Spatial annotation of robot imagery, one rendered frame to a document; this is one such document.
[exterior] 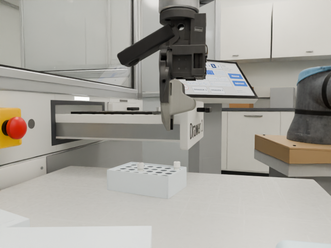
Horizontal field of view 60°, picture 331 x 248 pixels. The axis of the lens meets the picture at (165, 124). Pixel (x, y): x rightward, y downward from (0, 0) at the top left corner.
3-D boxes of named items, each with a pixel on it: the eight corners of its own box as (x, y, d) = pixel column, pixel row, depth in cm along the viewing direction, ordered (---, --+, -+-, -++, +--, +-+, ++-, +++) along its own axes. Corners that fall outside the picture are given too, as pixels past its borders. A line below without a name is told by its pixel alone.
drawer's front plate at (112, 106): (140, 128, 129) (140, 103, 128) (112, 134, 101) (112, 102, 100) (136, 128, 129) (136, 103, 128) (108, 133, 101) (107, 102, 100)
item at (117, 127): (196, 132, 89) (197, 112, 89) (181, 142, 64) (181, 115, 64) (81, 130, 99) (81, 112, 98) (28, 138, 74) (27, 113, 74)
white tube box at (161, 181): (186, 186, 55) (186, 167, 55) (168, 199, 47) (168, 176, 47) (131, 179, 60) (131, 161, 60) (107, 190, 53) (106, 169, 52)
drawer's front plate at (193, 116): (203, 137, 90) (203, 102, 90) (187, 150, 62) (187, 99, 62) (197, 137, 91) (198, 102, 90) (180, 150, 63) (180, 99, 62)
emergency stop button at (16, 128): (29, 138, 52) (29, 116, 52) (13, 140, 49) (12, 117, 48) (16, 138, 53) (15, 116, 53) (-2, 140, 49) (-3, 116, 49)
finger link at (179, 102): (192, 130, 49) (194, 77, 50) (158, 129, 50) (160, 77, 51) (194, 131, 52) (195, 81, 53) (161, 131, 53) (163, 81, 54)
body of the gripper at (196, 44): (204, 78, 49) (205, 7, 48) (155, 78, 50) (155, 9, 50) (205, 82, 57) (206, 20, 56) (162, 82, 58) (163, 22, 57)
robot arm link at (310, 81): (311, 109, 100) (314, 70, 98) (349, 112, 88) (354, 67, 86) (285, 108, 94) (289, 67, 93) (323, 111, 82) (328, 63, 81)
